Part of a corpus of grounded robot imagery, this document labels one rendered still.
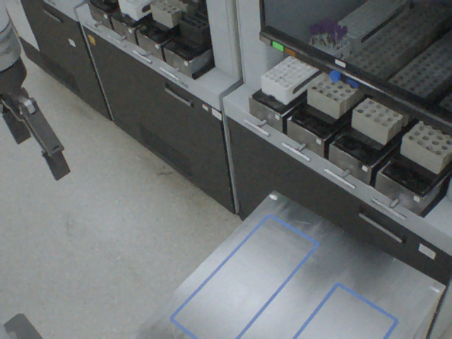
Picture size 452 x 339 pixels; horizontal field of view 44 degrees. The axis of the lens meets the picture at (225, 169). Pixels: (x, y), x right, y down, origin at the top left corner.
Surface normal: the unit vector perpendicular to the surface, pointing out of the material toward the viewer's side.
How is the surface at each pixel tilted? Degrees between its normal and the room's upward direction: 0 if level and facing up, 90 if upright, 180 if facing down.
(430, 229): 90
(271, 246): 0
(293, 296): 0
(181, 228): 0
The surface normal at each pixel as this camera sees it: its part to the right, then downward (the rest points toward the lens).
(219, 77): -0.10, -0.67
